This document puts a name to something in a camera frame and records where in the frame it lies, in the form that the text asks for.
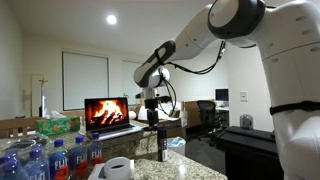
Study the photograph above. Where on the black office chair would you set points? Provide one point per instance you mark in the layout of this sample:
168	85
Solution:
208	113

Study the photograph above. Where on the beige sofa with bedding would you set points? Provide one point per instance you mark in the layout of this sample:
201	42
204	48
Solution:
170	113

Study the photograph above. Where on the green tissue box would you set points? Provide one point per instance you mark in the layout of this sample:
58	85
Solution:
56	126

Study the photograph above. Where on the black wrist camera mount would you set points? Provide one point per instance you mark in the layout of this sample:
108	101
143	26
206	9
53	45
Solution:
161	98

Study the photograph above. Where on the black bottle with label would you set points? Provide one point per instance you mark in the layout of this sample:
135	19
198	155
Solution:
162	145

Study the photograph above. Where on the trash bin with bag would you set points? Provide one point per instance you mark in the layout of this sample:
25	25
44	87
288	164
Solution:
176	145

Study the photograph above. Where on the white door with hook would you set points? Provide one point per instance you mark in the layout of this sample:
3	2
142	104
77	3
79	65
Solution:
36	96

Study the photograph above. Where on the white square box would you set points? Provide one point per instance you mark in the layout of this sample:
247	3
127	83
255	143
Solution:
95	173

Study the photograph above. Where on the black table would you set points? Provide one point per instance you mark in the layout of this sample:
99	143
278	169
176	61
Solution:
250	150

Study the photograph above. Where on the desktop computer monitor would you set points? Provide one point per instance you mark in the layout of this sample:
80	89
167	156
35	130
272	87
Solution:
222	95

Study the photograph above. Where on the grey mug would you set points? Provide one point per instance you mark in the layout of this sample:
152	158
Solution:
246	121

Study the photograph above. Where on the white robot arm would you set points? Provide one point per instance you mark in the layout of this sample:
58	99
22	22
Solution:
293	83

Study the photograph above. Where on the wide white window blind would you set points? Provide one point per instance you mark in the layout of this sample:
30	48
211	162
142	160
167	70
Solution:
85	80

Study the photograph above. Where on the Fiji water bottle blue cap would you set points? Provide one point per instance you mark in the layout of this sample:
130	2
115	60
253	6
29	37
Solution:
78	158
11	170
36	166
58	163
95	151

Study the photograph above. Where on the large round ceiling light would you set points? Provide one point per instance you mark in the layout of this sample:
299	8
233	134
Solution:
111	19

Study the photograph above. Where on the open laptop showing fire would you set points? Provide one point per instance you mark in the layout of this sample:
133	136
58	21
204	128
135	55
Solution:
106	113

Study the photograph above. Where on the narrow white window blind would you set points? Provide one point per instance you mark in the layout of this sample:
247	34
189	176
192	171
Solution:
128	83

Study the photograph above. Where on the white wall switch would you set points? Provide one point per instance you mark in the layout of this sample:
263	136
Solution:
244	96

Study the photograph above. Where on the pack of water bottles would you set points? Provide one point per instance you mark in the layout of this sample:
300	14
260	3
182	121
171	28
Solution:
20	143

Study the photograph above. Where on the brown cardboard box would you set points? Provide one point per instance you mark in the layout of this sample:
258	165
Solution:
190	113

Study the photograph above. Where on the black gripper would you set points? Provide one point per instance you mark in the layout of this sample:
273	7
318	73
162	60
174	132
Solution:
151	104

